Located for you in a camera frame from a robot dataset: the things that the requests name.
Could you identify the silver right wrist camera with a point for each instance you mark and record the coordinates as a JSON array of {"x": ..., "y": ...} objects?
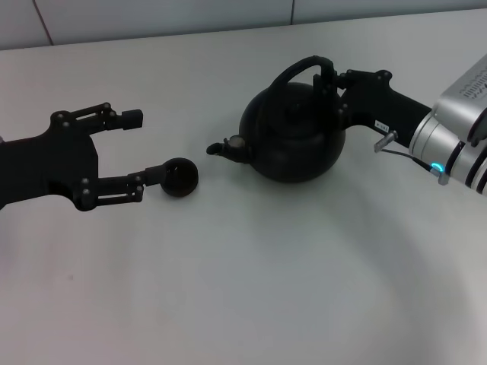
[{"x": 464, "y": 99}]

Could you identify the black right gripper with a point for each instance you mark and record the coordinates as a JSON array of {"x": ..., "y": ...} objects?
[{"x": 380, "y": 102}]

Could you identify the small black teacup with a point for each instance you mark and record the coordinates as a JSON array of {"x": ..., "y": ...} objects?
[{"x": 180, "y": 180}]

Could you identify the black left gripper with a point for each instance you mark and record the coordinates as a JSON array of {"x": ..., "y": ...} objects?
[{"x": 45, "y": 167}]

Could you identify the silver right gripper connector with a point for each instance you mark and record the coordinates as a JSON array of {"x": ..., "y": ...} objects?
[{"x": 385, "y": 140}]

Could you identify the black round teapot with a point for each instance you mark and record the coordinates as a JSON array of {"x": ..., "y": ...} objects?
[{"x": 296, "y": 144}]

